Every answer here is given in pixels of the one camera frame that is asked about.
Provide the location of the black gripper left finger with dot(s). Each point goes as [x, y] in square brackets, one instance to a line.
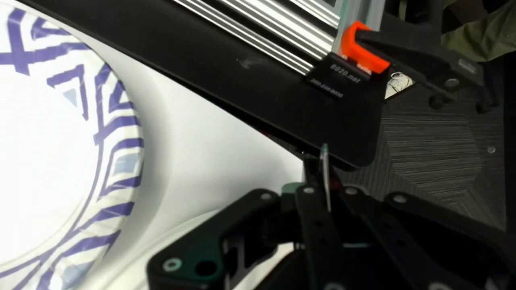
[242, 241]

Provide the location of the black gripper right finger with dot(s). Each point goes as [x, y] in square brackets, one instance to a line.
[408, 246]

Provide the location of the blue patterned paper plate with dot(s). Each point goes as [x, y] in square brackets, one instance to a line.
[49, 161]

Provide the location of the orange black clamp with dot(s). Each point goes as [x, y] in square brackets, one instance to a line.
[360, 48]

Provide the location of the olive green fabric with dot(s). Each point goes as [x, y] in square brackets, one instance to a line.
[489, 32]

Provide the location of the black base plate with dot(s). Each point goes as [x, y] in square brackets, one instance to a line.
[242, 90]

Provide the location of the aluminium rail frame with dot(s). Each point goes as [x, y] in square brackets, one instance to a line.
[268, 25]

